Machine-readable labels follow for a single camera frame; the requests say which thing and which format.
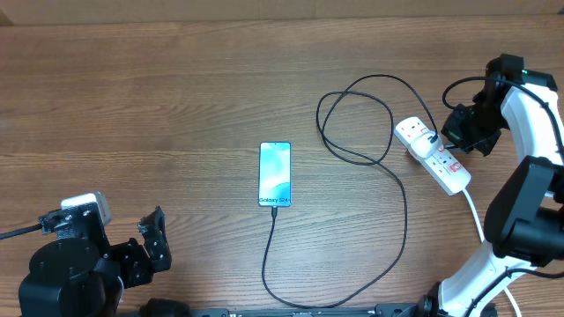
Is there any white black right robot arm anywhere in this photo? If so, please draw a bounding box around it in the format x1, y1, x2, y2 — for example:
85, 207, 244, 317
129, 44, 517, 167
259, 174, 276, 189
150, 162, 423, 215
404, 54, 563, 316

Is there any Galaxy S24 smartphone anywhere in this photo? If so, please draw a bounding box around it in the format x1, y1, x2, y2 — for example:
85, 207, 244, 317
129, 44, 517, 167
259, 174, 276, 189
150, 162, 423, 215
257, 142, 292, 208

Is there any white USB charger plug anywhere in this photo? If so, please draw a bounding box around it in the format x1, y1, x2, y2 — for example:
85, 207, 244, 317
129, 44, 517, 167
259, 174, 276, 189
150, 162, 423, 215
407, 131, 442, 161

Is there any cardboard backdrop panel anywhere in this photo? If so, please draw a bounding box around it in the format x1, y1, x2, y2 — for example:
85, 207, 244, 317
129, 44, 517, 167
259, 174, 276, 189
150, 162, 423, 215
1, 0, 563, 26

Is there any white power strip cord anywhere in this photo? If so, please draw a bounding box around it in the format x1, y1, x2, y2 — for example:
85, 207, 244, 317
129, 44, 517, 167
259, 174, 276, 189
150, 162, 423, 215
461, 188, 523, 317

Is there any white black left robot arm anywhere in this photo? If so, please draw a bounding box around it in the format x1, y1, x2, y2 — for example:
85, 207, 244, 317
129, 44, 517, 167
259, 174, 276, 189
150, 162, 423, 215
19, 203, 172, 316

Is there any white power strip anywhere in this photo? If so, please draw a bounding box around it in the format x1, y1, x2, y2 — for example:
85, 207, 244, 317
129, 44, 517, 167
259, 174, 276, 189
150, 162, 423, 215
394, 116, 471, 195

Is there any black USB charging cable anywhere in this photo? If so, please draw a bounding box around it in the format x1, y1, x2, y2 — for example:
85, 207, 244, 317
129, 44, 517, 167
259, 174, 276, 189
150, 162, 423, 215
261, 73, 441, 309

